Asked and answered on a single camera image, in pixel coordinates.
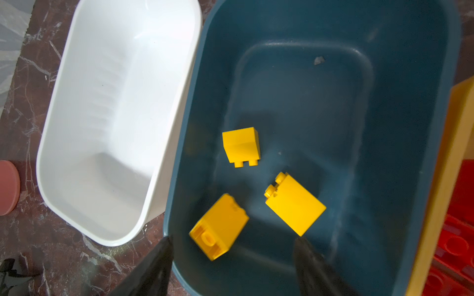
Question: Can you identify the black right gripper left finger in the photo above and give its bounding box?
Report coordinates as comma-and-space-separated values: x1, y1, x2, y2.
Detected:
108, 236, 174, 296

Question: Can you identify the red lego brick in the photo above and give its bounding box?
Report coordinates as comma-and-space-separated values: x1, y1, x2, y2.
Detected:
422, 266, 474, 296
448, 160, 474, 226
434, 214, 474, 284

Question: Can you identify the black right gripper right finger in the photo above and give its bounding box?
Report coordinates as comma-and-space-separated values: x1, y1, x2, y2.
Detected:
293, 237, 359, 296

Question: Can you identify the small yellow lego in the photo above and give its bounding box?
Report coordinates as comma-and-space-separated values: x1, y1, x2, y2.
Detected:
222, 127, 260, 168

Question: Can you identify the yellow lego brick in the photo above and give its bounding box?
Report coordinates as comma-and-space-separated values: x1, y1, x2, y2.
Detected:
189, 193, 249, 261
265, 172, 327, 236

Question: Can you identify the yellow plastic bin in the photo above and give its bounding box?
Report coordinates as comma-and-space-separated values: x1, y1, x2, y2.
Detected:
406, 77, 474, 296

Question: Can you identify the dark teal plastic bin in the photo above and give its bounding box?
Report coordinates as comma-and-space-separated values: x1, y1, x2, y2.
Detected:
164, 1, 461, 296

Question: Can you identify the white plastic bin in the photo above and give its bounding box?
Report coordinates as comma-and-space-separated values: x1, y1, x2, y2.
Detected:
37, 1, 202, 247

